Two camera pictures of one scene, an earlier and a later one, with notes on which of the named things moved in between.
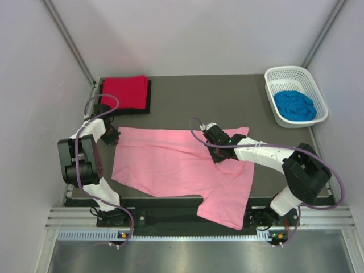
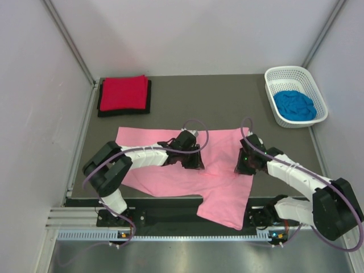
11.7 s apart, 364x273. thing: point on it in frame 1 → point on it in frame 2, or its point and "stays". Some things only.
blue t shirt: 295,106 stays
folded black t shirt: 120,111 stays
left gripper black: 114,139 → 195,163
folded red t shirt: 132,92 stays
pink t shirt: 172,161 stays
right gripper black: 216,158 → 240,168
